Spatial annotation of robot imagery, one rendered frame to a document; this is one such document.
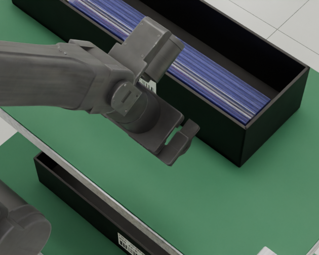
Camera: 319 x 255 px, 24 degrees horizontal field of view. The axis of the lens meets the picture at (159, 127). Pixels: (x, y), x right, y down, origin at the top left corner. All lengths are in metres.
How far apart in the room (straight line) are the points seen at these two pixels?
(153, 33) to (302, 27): 1.92
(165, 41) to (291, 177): 0.44
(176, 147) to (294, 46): 1.76
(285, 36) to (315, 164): 1.51
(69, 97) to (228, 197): 0.50
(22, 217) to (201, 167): 0.47
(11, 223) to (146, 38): 0.27
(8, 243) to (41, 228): 0.05
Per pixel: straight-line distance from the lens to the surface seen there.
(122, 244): 1.79
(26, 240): 0.85
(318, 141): 1.29
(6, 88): 0.69
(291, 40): 2.73
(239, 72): 1.35
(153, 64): 0.89
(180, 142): 0.98
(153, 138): 0.97
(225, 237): 1.18
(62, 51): 0.77
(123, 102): 0.84
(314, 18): 2.82
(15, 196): 0.87
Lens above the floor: 2.00
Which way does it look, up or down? 55 degrees down
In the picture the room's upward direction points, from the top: straight up
